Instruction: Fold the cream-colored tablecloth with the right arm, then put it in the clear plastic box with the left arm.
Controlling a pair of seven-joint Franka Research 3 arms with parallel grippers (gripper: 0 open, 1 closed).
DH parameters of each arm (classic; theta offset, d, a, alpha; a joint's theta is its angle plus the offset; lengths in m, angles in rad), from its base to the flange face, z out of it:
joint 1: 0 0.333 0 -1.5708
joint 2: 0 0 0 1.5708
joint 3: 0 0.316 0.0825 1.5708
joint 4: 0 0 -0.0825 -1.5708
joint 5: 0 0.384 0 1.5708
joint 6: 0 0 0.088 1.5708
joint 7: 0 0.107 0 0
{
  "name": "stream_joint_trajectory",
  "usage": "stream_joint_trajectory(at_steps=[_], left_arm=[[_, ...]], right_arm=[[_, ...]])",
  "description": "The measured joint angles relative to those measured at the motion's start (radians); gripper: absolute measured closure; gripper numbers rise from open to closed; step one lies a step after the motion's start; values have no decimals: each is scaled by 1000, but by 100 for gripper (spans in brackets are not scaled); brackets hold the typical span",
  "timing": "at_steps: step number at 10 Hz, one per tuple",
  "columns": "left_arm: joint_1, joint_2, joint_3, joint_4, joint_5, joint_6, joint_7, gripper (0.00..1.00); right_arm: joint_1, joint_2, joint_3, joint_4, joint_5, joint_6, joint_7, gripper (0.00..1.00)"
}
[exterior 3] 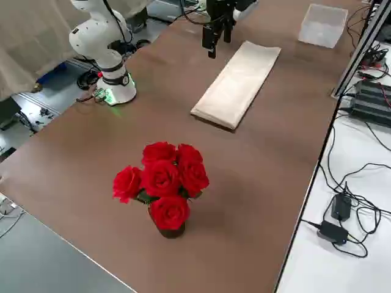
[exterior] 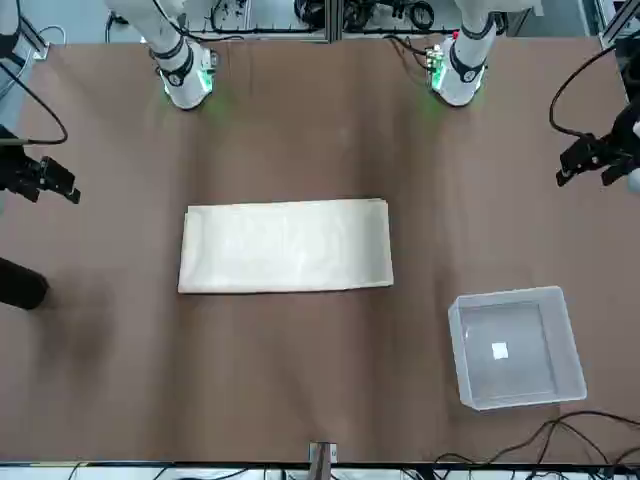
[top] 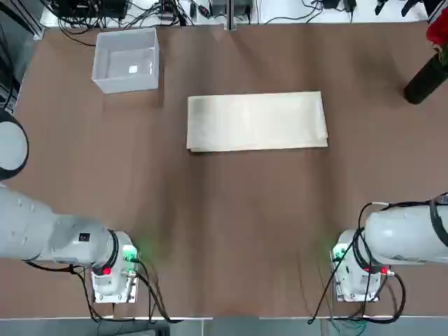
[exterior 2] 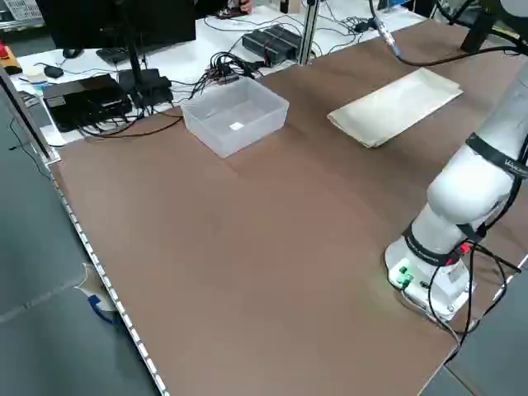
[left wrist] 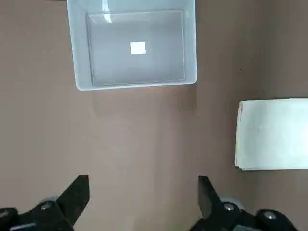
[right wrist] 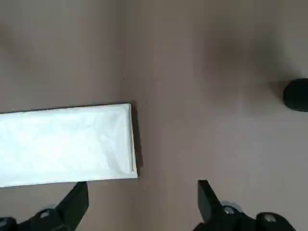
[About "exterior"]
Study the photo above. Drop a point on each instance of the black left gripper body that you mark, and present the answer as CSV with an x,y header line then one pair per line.
x,y
625,137

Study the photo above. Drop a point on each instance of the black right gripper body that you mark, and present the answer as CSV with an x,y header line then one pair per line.
x,y
12,160

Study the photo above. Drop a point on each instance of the cream tablecloth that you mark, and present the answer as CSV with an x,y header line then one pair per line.
x,y
285,245

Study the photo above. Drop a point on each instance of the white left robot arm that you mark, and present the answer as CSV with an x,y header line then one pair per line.
x,y
462,75

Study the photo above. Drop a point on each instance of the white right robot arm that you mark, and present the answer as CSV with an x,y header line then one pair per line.
x,y
182,85

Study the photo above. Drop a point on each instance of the clear plastic box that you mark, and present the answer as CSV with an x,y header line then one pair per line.
x,y
480,360

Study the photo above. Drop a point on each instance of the small white sticker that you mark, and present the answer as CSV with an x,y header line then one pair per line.
x,y
500,351

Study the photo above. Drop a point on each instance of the aluminium frame post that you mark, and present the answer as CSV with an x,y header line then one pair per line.
x,y
332,20
322,460

